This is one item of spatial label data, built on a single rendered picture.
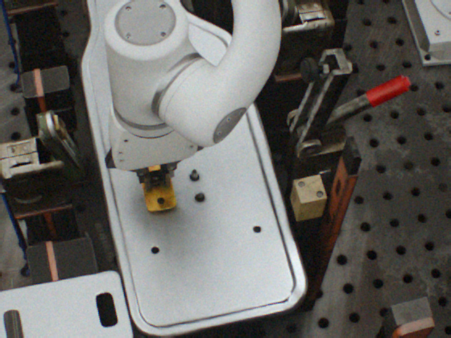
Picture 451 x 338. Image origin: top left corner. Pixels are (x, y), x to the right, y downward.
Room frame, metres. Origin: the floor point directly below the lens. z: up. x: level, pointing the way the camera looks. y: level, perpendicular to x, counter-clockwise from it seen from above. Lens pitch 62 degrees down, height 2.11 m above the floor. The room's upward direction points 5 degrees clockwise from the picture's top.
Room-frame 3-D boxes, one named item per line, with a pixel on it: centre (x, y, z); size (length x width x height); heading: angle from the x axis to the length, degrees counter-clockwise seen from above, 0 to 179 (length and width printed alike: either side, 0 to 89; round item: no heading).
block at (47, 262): (0.44, 0.20, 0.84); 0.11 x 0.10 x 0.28; 108
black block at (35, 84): (0.70, 0.27, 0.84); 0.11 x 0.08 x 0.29; 108
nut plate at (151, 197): (0.55, 0.09, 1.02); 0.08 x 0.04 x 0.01; 18
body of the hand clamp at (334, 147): (0.62, -0.11, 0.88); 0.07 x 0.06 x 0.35; 108
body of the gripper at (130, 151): (0.55, 0.09, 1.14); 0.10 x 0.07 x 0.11; 108
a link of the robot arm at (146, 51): (0.55, 0.09, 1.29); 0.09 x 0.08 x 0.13; 53
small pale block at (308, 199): (0.53, -0.10, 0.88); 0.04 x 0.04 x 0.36; 18
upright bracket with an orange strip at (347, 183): (0.52, -0.13, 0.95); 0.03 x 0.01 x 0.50; 18
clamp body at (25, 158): (0.56, 0.26, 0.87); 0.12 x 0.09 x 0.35; 108
